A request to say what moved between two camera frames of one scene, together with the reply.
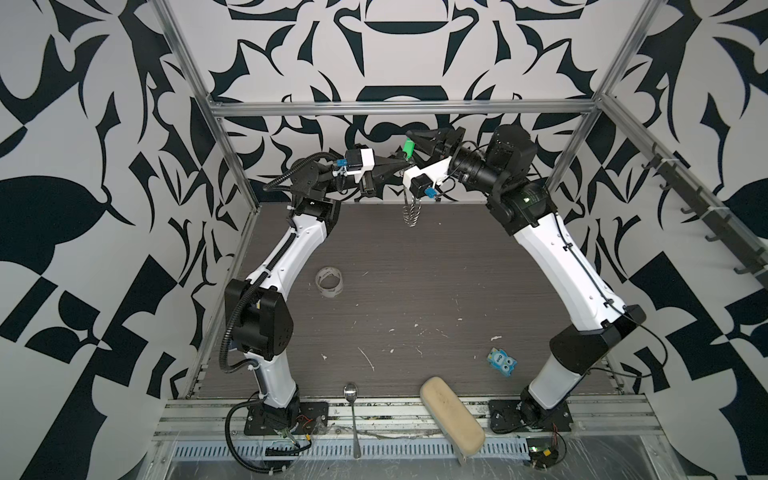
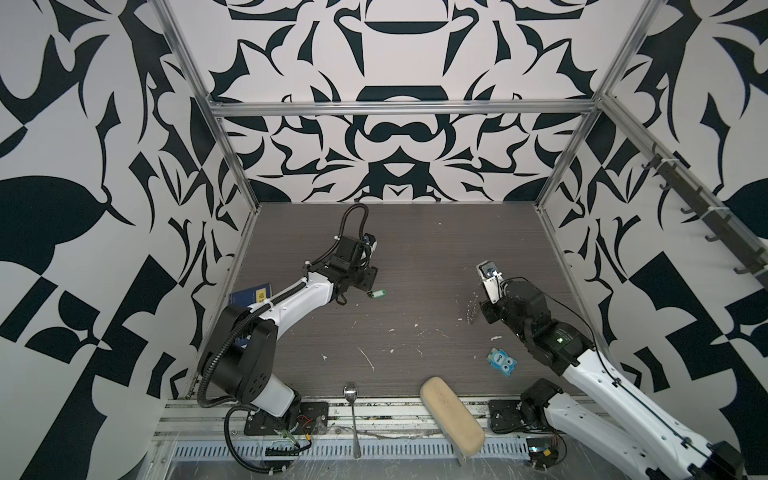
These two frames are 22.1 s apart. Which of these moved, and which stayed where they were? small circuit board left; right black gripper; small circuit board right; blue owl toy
Moved: right black gripper
Stayed: blue owl toy; small circuit board left; small circuit board right
